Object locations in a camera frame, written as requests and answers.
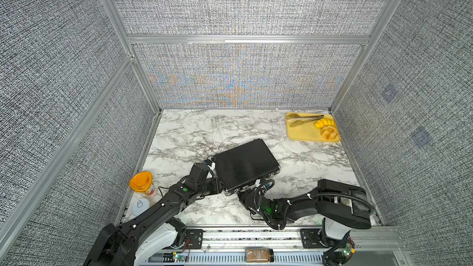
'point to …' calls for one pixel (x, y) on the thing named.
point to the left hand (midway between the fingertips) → (226, 184)
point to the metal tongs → (300, 119)
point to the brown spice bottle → (259, 255)
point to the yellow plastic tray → (312, 126)
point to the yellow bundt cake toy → (328, 132)
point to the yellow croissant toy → (323, 122)
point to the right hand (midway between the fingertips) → (233, 192)
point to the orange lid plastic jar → (141, 181)
